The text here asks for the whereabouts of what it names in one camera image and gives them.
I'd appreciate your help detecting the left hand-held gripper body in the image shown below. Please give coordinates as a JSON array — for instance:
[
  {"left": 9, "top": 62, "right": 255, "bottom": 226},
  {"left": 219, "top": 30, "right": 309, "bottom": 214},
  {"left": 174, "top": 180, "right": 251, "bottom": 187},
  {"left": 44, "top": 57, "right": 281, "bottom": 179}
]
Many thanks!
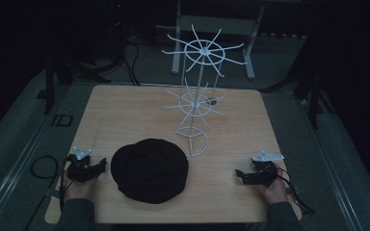
[{"left": 66, "top": 146, "right": 94, "bottom": 184}]

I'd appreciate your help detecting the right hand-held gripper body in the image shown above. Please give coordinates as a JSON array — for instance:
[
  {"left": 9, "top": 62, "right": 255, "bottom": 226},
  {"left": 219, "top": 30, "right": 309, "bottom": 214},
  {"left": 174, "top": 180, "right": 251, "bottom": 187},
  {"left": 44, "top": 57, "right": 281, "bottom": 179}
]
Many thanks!
[{"left": 251, "top": 149, "right": 285, "bottom": 188}]

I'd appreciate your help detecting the black hat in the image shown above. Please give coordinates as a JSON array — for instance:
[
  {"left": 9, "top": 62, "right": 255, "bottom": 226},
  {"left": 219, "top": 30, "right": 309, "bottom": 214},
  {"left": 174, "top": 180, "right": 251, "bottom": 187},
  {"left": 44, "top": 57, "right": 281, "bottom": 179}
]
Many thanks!
[{"left": 110, "top": 138, "right": 190, "bottom": 205}]

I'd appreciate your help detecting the white wire hat rack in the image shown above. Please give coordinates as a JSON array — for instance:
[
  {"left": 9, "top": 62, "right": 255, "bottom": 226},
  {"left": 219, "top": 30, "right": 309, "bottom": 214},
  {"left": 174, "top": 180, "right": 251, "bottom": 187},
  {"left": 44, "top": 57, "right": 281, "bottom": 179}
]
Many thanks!
[{"left": 161, "top": 23, "right": 249, "bottom": 158}]

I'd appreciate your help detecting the person's left hand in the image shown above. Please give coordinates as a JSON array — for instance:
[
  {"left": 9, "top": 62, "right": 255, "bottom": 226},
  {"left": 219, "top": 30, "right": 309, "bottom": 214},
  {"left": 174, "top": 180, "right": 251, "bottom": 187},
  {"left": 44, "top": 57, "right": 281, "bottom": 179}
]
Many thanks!
[{"left": 61, "top": 167, "right": 98, "bottom": 204}]

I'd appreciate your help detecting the person's right hand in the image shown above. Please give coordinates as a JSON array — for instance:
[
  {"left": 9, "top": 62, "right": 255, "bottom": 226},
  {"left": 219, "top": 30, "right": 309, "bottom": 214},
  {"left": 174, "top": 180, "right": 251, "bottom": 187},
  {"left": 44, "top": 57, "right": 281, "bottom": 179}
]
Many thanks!
[{"left": 257, "top": 162, "right": 291, "bottom": 206}]

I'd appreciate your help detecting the black metal stand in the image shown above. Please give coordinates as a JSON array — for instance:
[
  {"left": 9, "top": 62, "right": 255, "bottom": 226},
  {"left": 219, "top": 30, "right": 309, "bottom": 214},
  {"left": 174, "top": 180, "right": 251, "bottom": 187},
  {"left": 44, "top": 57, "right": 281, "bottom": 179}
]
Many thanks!
[
  {"left": 37, "top": 55, "right": 113, "bottom": 116},
  {"left": 260, "top": 61, "right": 336, "bottom": 130}
]

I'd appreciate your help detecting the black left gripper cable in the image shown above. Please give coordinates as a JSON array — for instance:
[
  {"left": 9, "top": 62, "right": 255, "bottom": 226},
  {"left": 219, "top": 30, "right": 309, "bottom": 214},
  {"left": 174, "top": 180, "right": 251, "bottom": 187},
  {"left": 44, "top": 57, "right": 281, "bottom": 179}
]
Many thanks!
[{"left": 23, "top": 155, "right": 75, "bottom": 231}]

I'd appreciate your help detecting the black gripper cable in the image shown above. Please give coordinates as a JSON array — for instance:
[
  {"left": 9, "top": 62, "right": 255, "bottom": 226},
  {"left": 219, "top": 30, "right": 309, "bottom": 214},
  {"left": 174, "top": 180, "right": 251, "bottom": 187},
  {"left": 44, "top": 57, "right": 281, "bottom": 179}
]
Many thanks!
[
  {"left": 23, "top": 155, "right": 75, "bottom": 231},
  {"left": 277, "top": 167, "right": 316, "bottom": 217}
]

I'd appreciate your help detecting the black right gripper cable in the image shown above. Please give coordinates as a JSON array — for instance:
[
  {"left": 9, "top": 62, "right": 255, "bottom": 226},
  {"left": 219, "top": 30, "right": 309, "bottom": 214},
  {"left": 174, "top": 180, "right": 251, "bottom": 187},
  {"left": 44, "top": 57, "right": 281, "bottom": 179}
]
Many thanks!
[{"left": 277, "top": 167, "right": 316, "bottom": 217}]

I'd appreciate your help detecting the black floor bracket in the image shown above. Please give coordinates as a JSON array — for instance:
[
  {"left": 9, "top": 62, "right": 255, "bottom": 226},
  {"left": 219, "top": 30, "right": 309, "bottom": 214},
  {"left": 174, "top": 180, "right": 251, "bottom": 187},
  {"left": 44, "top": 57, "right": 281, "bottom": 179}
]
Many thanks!
[{"left": 50, "top": 113, "right": 75, "bottom": 128}]

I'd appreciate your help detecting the black floor cable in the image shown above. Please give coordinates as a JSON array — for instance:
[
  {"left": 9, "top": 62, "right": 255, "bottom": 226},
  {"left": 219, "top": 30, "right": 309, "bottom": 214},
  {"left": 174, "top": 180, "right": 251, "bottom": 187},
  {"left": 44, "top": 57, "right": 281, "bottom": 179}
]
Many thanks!
[{"left": 120, "top": 40, "right": 142, "bottom": 87}]

